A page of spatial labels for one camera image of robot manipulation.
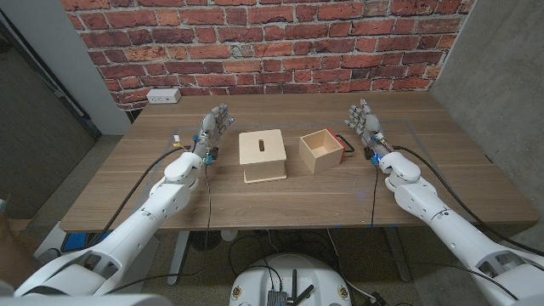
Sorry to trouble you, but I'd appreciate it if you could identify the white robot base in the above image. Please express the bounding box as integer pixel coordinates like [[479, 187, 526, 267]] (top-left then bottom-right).
[[228, 253, 353, 306]]

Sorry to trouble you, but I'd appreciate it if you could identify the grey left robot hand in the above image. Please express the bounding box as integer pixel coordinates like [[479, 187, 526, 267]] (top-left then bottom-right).
[[191, 103, 235, 161]]

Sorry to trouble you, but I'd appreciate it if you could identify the white table leg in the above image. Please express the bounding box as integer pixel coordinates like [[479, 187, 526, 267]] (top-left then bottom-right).
[[167, 230, 191, 286]]

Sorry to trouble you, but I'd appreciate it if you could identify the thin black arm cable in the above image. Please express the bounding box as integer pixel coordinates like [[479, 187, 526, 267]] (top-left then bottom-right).
[[370, 164, 380, 229], [104, 162, 213, 295]]

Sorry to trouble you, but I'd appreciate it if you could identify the white floor cable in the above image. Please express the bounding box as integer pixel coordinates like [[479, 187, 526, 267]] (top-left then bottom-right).
[[326, 228, 377, 303]]

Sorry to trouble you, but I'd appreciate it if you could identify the wooden drawer with red front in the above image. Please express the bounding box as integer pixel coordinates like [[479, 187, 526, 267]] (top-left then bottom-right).
[[298, 127, 355, 175]]

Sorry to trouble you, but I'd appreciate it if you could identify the white power outlet strip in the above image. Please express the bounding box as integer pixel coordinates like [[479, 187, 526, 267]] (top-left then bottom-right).
[[145, 88, 182, 105]]

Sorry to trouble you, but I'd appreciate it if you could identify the wooden box with slotted lid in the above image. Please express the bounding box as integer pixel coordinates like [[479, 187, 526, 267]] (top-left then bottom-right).
[[238, 128, 288, 184]]

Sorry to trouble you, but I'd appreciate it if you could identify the white robot chest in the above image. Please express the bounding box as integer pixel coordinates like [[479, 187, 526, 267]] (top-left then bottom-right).
[[0, 292, 173, 306]]

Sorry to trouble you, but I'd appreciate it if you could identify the black round floor fan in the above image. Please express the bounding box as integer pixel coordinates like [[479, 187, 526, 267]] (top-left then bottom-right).
[[190, 230, 222, 252]]

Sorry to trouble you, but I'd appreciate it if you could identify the grey table leg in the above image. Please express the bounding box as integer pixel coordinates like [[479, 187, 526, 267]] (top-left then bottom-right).
[[382, 227, 412, 283]]

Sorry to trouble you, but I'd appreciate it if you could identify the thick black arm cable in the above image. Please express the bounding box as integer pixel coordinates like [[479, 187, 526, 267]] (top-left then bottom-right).
[[84, 145, 190, 250], [391, 144, 544, 258]]

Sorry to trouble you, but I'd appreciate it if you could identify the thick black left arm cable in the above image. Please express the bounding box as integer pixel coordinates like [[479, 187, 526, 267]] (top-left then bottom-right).
[[84, 145, 190, 250]]

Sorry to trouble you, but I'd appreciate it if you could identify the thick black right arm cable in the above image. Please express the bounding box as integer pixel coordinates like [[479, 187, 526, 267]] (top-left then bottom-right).
[[391, 144, 544, 258]]

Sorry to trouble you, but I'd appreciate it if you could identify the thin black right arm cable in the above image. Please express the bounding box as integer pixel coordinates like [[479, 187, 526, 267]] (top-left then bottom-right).
[[370, 164, 380, 229]]

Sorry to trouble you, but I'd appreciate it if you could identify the black electronics box with antennas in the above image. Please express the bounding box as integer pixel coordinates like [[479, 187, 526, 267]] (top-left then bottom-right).
[[266, 268, 315, 306]]

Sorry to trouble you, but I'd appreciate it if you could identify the red brick printed backdrop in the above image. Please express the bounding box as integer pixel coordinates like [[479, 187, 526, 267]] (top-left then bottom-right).
[[60, 0, 477, 111]]

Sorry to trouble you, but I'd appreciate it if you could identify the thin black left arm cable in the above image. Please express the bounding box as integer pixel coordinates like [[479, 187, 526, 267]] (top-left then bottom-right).
[[104, 162, 213, 295]]

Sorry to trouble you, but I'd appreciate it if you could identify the blue floor object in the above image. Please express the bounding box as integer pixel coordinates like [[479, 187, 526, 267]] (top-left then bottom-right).
[[61, 231, 111, 254]]

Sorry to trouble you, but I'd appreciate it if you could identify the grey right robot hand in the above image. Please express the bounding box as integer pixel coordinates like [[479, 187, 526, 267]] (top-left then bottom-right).
[[343, 99, 394, 161]]

